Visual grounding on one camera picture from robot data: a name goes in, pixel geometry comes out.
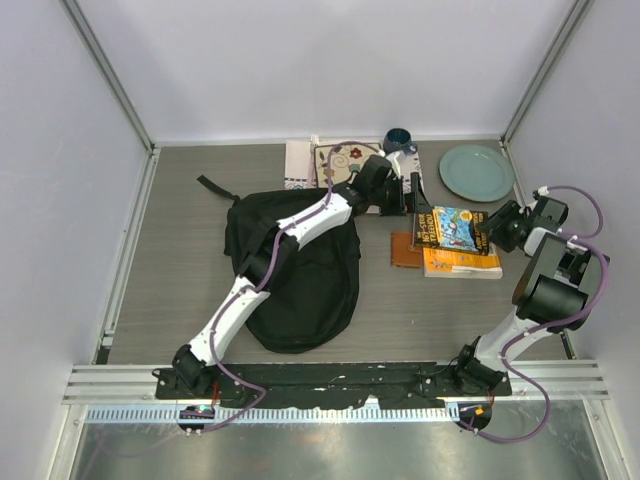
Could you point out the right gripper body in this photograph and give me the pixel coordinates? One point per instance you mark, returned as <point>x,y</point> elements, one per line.
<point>504,224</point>

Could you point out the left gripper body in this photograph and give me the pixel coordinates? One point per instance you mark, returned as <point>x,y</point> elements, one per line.
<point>394,201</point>

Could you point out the colourful treehouse storey book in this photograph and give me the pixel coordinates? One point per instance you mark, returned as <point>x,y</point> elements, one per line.
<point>451,229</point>

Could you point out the orange paperback book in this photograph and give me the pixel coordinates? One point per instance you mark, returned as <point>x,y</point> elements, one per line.
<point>462,265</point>

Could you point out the black student backpack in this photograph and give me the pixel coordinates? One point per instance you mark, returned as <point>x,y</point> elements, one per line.
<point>317,300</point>

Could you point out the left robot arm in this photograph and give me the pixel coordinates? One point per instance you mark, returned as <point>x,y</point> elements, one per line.
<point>295,255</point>

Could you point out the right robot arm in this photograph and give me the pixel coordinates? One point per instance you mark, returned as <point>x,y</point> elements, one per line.
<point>557,290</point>

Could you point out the brown leather wallet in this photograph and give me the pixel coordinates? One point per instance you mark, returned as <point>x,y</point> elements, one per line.
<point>403,252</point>

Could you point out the round teal plate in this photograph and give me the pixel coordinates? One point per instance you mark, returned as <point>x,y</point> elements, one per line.
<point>477,173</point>

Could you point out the dark blue ceramic mug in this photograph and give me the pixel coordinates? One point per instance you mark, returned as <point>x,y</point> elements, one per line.
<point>399,140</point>

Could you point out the square floral ceramic plate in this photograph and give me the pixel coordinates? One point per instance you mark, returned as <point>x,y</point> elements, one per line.
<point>341,164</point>

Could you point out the patterned white placemat cloth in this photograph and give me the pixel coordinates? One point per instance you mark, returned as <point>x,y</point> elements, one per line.
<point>299,164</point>

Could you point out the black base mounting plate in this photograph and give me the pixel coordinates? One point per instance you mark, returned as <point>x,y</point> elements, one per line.
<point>330,386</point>

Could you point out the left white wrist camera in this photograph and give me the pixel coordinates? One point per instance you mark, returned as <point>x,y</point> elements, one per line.
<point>399,162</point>

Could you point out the slotted cable duct rail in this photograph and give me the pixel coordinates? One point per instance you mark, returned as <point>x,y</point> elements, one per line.
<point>167,413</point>

